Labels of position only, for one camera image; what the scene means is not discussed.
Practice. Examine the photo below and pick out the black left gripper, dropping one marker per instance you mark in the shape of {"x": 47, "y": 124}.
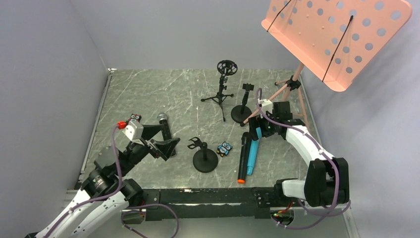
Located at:
{"x": 152, "y": 146}

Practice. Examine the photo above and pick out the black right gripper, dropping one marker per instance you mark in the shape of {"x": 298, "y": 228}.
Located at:
{"x": 261, "y": 126}

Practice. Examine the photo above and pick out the blue toy microphone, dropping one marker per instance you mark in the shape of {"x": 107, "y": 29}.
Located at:
{"x": 253, "y": 152}

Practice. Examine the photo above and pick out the black round-base mic stand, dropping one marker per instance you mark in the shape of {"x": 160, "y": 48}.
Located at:
{"x": 205, "y": 160}

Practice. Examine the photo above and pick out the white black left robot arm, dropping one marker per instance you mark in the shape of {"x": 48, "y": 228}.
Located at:
{"x": 105, "y": 191}

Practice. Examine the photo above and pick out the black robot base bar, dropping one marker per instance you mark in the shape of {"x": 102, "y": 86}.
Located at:
{"x": 256, "y": 202}

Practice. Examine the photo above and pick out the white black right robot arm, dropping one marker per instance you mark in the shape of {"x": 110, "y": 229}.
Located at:
{"x": 327, "y": 179}

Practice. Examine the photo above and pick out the black round-base phone stand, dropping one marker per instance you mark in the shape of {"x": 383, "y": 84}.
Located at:
{"x": 241, "y": 112}

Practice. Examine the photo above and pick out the pink music stand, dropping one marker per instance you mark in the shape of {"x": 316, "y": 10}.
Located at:
{"x": 346, "y": 45}

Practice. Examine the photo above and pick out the black microphone orange end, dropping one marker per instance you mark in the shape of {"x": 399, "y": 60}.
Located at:
{"x": 244, "y": 155}

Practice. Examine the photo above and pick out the black microphone silver head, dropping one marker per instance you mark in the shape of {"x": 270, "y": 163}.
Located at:
{"x": 166, "y": 134}

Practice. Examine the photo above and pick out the red brown owl toy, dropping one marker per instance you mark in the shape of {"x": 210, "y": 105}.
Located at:
{"x": 135, "y": 117}

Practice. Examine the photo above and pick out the blue owl toy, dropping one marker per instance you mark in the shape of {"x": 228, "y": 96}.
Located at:
{"x": 223, "y": 149}

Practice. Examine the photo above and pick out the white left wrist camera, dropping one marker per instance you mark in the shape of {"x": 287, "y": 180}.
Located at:
{"x": 132, "y": 130}

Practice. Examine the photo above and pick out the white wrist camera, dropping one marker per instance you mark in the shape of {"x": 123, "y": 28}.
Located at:
{"x": 132, "y": 130}
{"x": 266, "y": 106}

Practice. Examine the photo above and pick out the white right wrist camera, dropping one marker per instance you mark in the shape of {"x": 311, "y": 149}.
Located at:
{"x": 266, "y": 106}

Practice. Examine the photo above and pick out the black tripod shock mount stand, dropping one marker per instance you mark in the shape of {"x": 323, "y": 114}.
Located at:
{"x": 226, "y": 68}

